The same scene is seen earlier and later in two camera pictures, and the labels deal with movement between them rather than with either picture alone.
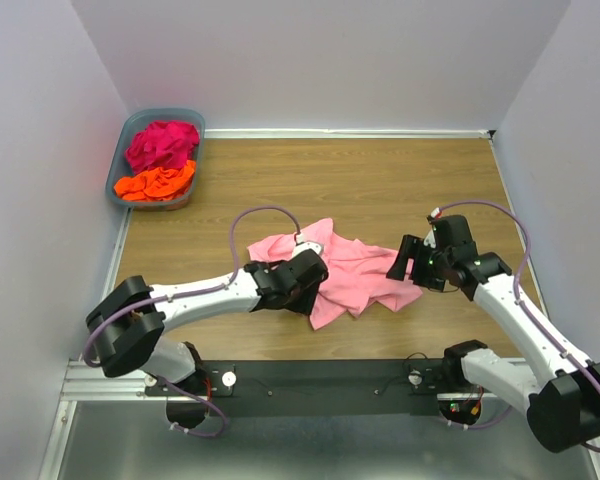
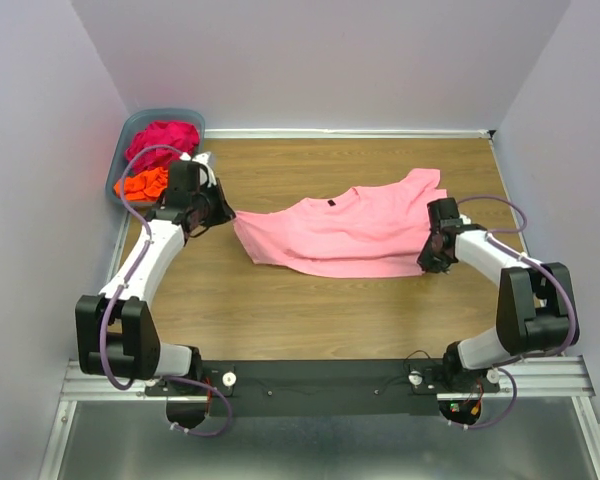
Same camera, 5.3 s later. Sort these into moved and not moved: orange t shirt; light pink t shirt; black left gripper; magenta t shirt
Moved: light pink t shirt; black left gripper
Not moved: magenta t shirt; orange t shirt
